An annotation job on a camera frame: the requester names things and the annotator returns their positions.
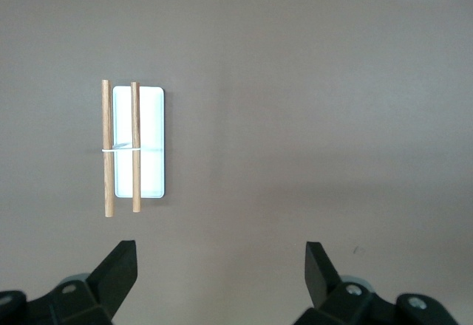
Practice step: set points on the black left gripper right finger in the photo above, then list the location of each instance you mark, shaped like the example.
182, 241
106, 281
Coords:
319, 277

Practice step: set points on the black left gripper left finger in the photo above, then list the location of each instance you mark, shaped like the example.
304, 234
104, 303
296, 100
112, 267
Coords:
114, 273

